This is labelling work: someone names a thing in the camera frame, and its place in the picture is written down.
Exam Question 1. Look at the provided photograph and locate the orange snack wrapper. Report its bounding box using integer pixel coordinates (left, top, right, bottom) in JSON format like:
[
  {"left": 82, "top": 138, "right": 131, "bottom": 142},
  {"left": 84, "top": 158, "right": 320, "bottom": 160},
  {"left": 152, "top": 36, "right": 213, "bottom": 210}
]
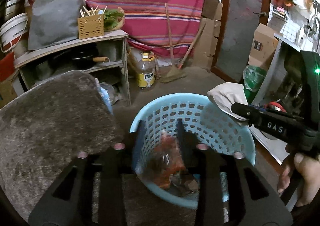
[{"left": 148, "top": 130, "right": 185, "bottom": 190}]

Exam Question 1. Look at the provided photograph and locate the person's right hand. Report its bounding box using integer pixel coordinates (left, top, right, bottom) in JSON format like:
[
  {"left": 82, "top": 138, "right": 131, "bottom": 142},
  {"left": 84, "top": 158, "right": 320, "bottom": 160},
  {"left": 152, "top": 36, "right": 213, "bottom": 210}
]
[{"left": 277, "top": 153, "right": 319, "bottom": 207}]

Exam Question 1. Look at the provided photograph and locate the green plastic bag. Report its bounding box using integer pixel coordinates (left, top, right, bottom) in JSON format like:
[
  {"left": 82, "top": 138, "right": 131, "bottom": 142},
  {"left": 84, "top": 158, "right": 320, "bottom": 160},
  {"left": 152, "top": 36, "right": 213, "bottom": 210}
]
[{"left": 243, "top": 65, "right": 267, "bottom": 104}]

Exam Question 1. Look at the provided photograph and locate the cardboard box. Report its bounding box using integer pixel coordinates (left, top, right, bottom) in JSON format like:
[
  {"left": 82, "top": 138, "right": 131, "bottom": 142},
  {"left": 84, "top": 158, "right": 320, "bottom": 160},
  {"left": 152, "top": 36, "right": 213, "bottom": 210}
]
[{"left": 248, "top": 24, "right": 278, "bottom": 71}]

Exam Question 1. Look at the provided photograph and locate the light blue plastic basket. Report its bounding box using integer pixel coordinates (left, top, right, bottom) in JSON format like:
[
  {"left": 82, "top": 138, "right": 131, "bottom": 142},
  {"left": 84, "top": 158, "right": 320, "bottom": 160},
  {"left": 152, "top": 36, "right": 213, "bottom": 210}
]
[{"left": 129, "top": 92, "right": 257, "bottom": 210}]

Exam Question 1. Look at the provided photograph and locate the broom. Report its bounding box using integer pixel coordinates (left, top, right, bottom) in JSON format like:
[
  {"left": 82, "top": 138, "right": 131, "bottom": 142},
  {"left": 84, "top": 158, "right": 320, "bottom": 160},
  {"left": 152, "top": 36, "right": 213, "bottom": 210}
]
[{"left": 160, "top": 3, "right": 206, "bottom": 83}]

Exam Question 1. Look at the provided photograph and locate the oil bottle yellow label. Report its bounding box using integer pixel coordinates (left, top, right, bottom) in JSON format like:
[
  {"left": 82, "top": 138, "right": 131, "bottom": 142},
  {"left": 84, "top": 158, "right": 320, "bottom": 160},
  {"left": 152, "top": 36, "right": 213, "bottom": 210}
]
[{"left": 136, "top": 52, "right": 155, "bottom": 89}]

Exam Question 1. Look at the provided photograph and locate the grey low cabinet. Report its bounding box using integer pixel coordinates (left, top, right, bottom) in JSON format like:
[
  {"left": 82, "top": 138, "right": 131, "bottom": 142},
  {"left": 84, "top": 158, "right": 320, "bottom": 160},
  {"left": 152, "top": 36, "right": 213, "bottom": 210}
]
[{"left": 14, "top": 30, "right": 131, "bottom": 105}]

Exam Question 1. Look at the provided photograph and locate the red plastic basket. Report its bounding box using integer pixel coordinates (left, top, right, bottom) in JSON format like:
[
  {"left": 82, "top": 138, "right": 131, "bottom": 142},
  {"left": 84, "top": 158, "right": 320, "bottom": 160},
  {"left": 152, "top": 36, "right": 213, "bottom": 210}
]
[{"left": 0, "top": 52, "right": 15, "bottom": 82}]

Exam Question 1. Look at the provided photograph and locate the white plastic bucket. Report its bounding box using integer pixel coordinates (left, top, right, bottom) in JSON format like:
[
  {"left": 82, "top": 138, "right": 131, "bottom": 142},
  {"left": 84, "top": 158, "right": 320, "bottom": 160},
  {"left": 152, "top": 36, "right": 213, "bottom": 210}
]
[{"left": 1, "top": 13, "right": 29, "bottom": 54}]

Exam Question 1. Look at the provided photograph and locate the wooden chopstick holder box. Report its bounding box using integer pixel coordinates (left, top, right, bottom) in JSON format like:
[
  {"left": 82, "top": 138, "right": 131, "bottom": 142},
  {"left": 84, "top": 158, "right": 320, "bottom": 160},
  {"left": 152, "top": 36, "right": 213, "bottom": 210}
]
[{"left": 78, "top": 6, "right": 104, "bottom": 39}]

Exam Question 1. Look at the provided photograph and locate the grey cushion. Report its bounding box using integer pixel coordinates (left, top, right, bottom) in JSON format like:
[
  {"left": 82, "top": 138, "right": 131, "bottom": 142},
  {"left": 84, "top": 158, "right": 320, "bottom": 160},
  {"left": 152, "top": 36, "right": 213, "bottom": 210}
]
[{"left": 28, "top": 0, "right": 85, "bottom": 51}]

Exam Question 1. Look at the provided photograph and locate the steel pot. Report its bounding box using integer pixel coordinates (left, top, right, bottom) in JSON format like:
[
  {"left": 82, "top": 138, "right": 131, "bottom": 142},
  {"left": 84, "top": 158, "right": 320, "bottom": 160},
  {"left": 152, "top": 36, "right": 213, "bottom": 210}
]
[{"left": 1, "top": 0, "right": 25, "bottom": 22}]

